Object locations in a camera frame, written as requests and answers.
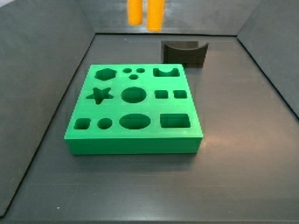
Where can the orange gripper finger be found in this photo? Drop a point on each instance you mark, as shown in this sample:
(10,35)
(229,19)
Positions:
(156,15)
(136,12)

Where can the dark grey arch block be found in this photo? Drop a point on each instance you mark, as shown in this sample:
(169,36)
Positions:
(188,53)

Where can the green shape sorter block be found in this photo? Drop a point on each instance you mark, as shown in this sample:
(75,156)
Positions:
(134,110)

